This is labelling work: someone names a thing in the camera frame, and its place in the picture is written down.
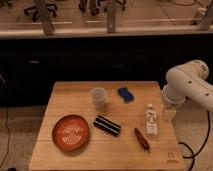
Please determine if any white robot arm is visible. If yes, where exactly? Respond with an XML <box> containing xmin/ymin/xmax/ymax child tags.
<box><xmin>161</xmin><ymin>60</ymin><xmax>213</xmax><ymax>123</ymax></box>

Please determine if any white squeeze bottle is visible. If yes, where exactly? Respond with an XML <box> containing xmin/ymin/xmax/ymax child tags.
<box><xmin>145</xmin><ymin>104</ymin><xmax>158</xmax><ymax>136</ymax></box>

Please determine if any blue sponge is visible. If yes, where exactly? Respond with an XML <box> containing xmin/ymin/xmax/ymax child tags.
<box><xmin>118</xmin><ymin>87</ymin><xmax>134</xmax><ymax>103</ymax></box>

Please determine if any black striped rectangular case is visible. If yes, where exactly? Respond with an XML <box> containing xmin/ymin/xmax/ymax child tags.
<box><xmin>93</xmin><ymin>115</ymin><xmax>121</xmax><ymax>136</ymax></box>

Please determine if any translucent plastic cup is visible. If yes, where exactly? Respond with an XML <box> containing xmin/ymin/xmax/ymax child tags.
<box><xmin>90</xmin><ymin>87</ymin><xmax>107</xmax><ymax>109</ymax></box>

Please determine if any grey desk leg right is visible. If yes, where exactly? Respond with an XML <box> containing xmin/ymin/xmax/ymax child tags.
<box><xmin>199</xmin><ymin>0</ymin><xmax>213</xmax><ymax>30</ymax></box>

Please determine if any grey desk leg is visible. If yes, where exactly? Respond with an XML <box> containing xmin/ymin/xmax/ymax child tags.
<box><xmin>107</xmin><ymin>0</ymin><xmax>116</xmax><ymax>33</ymax></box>
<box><xmin>199</xmin><ymin>0</ymin><xmax>213</xmax><ymax>30</ymax></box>
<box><xmin>34</xmin><ymin>0</ymin><xmax>54</xmax><ymax>35</ymax></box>

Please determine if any orange patterned bowl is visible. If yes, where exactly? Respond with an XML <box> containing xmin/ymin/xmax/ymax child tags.
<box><xmin>52</xmin><ymin>115</ymin><xmax>90</xmax><ymax>151</ymax></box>

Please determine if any grey desk leg centre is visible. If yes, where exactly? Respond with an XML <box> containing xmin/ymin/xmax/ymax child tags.
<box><xmin>107</xmin><ymin>0</ymin><xmax>116</xmax><ymax>33</ymax></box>

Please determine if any black office chair base centre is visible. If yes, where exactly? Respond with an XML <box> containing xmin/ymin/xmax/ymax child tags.
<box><xmin>78</xmin><ymin>0</ymin><xmax>126</xmax><ymax>15</ymax></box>

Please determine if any black office chair base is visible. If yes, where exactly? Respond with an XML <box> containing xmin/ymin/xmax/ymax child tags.
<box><xmin>23</xmin><ymin>3</ymin><xmax>58</xmax><ymax>22</ymax></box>
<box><xmin>78</xmin><ymin>0</ymin><xmax>126</xmax><ymax>15</ymax></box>

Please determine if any black office chair base left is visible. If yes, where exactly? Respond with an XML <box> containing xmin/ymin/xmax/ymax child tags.
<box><xmin>23</xmin><ymin>3</ymin><xmax>58</xmax><ymax>22</ymax></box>

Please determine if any grey desk leg left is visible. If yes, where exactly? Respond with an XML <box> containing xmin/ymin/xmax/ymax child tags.
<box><xmin>34</xmin><ymin>0</ymin><xmax>54</xmax><ymax>35</ymax></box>

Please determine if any black cable right floor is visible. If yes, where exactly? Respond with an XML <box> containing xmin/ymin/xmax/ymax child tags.
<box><xmin>178</xmin><ymin>109</ymin><xmax>212</xmax><ymax>171</ymax></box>

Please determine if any black cable floor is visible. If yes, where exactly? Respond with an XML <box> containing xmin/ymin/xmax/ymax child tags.
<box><xmin>178</xmin><ymin>109</ymin><xmax>212</xmax><ymax>171</ymax></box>
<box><xmin>0</xmin><ymin>105</ymin><xmax>11</xmax><ymax>169</ymax></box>

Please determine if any black cable left floor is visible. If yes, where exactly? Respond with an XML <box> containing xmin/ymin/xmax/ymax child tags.
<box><xmin>0</xmin><ymin>105</ymin><xmax>11</xmax><ymax>169</ymax></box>

